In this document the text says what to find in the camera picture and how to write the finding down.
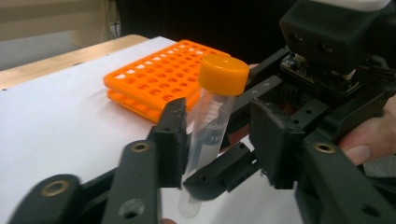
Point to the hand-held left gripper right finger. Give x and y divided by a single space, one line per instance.
277 149

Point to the orange plastic tube rack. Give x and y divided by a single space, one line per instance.
155 74

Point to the orange-capped clear tube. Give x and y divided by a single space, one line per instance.
222 74

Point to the light wooden shelf unit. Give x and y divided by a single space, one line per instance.
46 18

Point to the wooden table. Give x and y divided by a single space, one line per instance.
62 60

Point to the white board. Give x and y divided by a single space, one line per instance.
62 118

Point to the black curtain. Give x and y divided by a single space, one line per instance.
202 21

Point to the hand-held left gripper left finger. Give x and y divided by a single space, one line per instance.
171 146

